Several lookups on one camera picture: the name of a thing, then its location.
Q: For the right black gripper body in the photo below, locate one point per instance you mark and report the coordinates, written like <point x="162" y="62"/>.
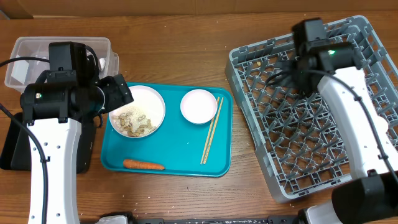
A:
<point x="300" y="83"/>

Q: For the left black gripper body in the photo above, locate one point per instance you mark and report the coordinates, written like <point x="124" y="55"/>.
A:
<point x="115" y="95"/>

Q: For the pink bowl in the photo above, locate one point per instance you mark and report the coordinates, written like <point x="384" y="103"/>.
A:
<point x="198" y="106"/>

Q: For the white napkin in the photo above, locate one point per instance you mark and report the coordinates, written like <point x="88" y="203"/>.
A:
<point x="102" y="63"/>

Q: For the wooden chopstick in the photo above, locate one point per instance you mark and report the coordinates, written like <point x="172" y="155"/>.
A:
<point x="208" y="135"/>
<point x="220" y="104"/>

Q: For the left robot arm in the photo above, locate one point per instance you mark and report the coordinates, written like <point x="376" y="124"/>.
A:
<point x="54" y="110"/>

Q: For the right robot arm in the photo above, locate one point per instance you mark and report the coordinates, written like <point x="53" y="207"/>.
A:
<point x="334" y="71"/>

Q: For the grey dishwasher rack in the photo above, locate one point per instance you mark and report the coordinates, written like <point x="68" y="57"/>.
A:
<point x="298" y="145"/>

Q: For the large plate with food scraps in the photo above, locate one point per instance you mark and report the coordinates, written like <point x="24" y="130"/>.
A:
<point x="141" y="117"/>

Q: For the orange carrot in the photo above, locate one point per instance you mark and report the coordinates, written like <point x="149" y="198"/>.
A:
<point x="134" y="164"/>

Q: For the teal plastic tray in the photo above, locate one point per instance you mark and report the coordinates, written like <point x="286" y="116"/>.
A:
<point x="177" y="144"/>

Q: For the black plastic bin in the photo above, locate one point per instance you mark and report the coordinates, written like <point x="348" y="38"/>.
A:
<point x="16" y="151"/>

